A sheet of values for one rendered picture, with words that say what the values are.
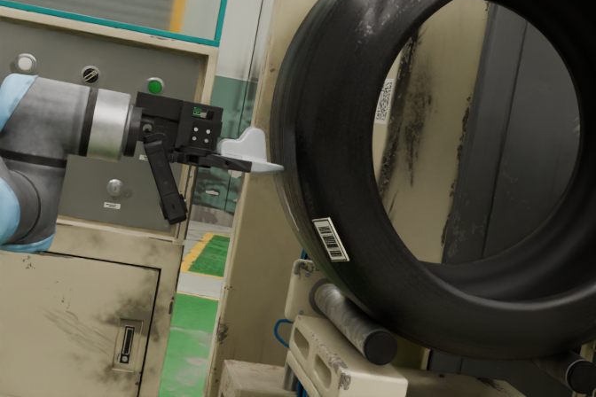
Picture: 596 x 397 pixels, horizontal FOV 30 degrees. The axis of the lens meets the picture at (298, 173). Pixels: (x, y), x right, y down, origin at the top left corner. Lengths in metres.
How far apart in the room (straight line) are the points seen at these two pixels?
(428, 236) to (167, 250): 0.54
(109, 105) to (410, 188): 0.57
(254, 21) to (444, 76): 8.85
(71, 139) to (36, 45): 0.71
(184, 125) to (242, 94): 9.15
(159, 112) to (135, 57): 0.68
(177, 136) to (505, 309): 0.48
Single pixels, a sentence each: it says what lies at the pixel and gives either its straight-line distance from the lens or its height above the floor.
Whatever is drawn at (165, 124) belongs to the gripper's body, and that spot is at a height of 1.13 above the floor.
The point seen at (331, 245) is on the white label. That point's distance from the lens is 1.40.
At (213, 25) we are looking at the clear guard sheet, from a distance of 2.11.
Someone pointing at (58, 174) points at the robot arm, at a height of 1.04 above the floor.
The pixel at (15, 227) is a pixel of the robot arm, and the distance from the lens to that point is 1.32.
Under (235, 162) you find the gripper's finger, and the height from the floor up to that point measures 1.10.
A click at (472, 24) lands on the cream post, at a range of 1.81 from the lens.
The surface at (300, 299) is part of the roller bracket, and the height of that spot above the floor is 0.89.
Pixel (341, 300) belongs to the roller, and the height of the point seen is 0.92.
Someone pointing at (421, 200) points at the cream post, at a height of 1.07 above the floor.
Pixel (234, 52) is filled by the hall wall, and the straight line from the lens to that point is 10.60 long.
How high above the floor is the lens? 1.17
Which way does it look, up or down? 3 degrees down
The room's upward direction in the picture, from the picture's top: 10 degrees clockwise
